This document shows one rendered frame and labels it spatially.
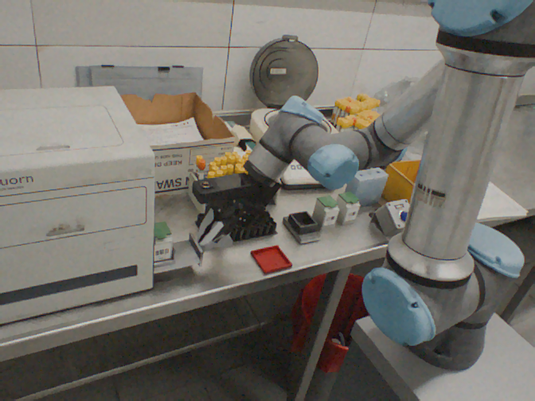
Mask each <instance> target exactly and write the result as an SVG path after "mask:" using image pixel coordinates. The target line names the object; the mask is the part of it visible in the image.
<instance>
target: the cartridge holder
mask: <svg viewBox="0 0 535 401"><path fill-rule="evenodd" d="M283 222H284V223H285V224H286V225H287V226H288V227H289V230H290V231H291V233H292V234H293V235H294V236H295V238H296V239H297V240H298V241H299V242H300V243H307V242H311V241H315V240H320V238H321V236H320V235H319V233H318V232H317V228H318V223H317V222H316V220H315V219H314V218H313V217H312V216H311V215H310V213H309V212H307V211H304V212H295V213H290V214H289V216H285V217H284V218H283Z"/></svg>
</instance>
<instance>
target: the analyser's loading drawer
mask: <svg viewBox="0 0 535 401"><path fill-rule="evenodd" d="M203 254H204V252H203V250H202V249H201V246H200V244H199V243H198V241H197V239H196V238H195V236H194V234H193V233H192V232H190V233H189V240H184V241H180V242H176V243H173V251H172V259H171V260H166V261H162V262H159V263H155V264H154V273H155V274H156V273H159V272H163V271H170V270H173V269H177V268H181V267H188V266H192V265H196V264H197V265H198V266H199V268H200V267H202V263H203Z"/></svg>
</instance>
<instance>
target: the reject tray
mask: <svg viewBox="0 0 535 401"><path fill-rule="evenodd" d="M251 254H252V256H253V257H254V259H255V260H256V262H257V264H258V265H259V266H260V268H261V270H262V271H263V272H264V273H265V274H267V273H271V272H274V271H281V270H283V269H287V268H290V267H292V265H293V264H292V263H291V262H290V260H289V258H288V257H287V256H286V255H285V253H284V252H283V250H282V249H281V248H280V246H278V245H274V246H270V247H264V248H260V249H256V250H253V251H251Z"/></svg>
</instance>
